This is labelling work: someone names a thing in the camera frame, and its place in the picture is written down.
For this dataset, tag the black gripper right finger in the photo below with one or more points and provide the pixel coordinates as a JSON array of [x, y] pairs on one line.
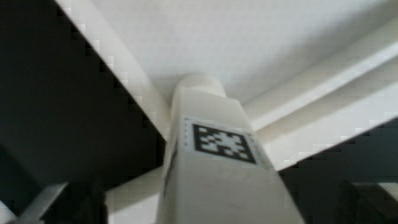
[[369, 203]]

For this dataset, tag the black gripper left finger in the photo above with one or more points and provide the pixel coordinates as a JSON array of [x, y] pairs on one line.
[[68, 204]]

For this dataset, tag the white desk leg block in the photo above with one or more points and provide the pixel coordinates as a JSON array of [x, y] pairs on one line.
[[223, 188]]

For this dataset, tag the white desk top tray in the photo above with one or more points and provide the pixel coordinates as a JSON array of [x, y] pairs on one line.
[[248, 40]]

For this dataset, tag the white front fence rail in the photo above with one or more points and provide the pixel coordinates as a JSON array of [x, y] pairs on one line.
[[338, 117]]

